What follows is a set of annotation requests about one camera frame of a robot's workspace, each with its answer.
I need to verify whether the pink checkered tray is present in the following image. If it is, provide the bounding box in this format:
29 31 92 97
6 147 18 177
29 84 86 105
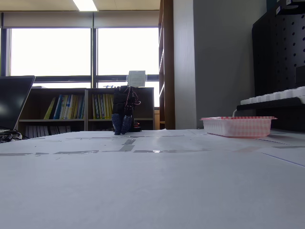
199 115 278 139

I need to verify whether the white paper sign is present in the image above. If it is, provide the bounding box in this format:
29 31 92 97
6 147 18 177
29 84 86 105
126 70 148 88

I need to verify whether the low wooden bookshelf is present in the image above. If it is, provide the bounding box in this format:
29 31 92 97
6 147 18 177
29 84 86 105
18 87 155 139

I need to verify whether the long grey tape strip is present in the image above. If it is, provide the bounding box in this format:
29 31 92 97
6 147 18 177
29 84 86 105
53 150 100 155

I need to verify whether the blue book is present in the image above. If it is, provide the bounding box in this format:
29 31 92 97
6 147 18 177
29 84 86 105
53 94 63 120

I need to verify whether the leaning yellow book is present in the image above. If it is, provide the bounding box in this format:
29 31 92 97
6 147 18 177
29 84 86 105
43 96 57 120

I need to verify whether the narrow beige roller blind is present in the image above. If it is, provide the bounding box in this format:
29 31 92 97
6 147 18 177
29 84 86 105
92 11 160 28

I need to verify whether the dark laptop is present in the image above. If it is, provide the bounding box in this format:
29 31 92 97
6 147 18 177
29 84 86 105
0 75 36 135

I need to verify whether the ceiling light panel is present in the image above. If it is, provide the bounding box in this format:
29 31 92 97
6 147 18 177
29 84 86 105
72 0 99 12

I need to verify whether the wide beige roller blind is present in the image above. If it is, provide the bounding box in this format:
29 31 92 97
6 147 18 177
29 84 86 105
1 11 93 29

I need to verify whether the white power strip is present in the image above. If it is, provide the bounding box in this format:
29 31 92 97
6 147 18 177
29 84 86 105
240 86 305 106

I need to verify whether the black shelf board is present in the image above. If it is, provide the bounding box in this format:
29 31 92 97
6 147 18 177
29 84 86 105
236 96 305 133

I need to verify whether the black pegboard panel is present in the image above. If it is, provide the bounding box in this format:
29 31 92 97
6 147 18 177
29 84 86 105
252 9 305 97

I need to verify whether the dark grey box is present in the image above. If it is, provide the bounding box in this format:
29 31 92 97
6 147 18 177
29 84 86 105
295 65 305 88

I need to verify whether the dark storage box with labels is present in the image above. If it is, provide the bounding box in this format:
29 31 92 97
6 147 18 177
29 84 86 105
265 0 305 15

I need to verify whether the black cable bundle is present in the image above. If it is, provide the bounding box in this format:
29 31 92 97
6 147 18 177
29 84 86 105
0 130 23 144

